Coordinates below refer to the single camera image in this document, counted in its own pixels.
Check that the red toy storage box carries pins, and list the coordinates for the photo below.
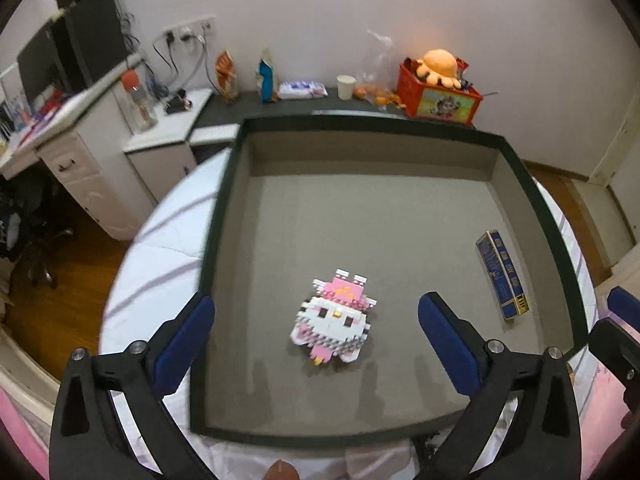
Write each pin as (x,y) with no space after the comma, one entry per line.
(423,100)

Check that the wall power outlet strip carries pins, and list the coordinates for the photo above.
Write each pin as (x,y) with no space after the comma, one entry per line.
(203,26)

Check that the clear plastic bag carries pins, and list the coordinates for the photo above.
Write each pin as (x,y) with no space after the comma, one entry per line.
(376,81)

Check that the orange snack bag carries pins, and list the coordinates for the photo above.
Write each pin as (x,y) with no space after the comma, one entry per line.
(227,81)

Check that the dark low bench top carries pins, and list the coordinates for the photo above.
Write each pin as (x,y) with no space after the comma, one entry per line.
(324,113)

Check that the white low cabinet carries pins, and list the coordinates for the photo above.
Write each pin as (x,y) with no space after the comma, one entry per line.
(162,156)

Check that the white paper cup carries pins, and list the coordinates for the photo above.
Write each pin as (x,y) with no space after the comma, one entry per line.
(345,85)

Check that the wet wipes pack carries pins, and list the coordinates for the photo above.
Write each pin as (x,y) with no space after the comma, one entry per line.
(301,90)

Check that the bottle with red cap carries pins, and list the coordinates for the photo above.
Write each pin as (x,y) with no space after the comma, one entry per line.
(142,104)

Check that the pink bedding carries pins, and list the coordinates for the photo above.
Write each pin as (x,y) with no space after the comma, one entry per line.
(601,407)

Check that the black office chair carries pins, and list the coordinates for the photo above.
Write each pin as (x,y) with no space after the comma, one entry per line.
(30,227)

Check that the black computer monitor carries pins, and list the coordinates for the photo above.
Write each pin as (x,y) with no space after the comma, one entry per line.
(38,64)

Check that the black computer tower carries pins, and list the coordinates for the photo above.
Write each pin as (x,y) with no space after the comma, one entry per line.
(88,42)

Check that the blue rectangular small box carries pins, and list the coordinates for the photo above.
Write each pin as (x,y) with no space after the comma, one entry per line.
(502,274)

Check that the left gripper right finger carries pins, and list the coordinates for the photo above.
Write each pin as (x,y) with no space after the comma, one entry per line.
(522,420)

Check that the pink box with black rim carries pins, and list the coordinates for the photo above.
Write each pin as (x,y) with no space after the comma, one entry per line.
(405,211)

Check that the small black speaker device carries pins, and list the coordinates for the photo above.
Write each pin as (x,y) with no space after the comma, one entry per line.
(177,103)

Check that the orange octopus plush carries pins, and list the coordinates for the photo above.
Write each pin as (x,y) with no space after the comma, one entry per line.
(439,67)

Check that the person's thumb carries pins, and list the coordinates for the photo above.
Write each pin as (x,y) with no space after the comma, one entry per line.
(281,470)

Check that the pink white block cat figure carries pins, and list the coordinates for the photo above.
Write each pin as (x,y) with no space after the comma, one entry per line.
(333,322)

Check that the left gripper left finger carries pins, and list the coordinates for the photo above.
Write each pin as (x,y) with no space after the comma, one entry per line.
(88,440)

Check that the white desk with drawers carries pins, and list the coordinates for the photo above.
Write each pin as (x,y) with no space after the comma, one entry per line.
(83,146)

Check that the blue snack bag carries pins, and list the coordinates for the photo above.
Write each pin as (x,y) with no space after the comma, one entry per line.
(267,84)

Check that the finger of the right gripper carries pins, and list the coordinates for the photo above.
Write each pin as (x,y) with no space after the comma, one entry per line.
(614,347)

